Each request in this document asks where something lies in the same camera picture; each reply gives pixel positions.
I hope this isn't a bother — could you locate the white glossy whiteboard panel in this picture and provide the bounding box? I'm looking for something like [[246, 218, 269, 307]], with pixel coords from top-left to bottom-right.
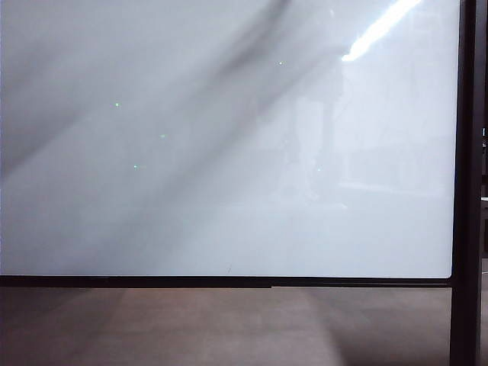
[[0, 0, 461, 278]]

